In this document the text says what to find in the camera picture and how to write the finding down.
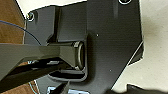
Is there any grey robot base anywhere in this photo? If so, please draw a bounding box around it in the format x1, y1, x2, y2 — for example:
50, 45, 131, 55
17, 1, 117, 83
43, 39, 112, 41
24, 0, 145, 94

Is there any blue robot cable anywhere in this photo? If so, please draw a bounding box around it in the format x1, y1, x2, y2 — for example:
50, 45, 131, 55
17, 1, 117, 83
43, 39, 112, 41
0, 19, 43, 46

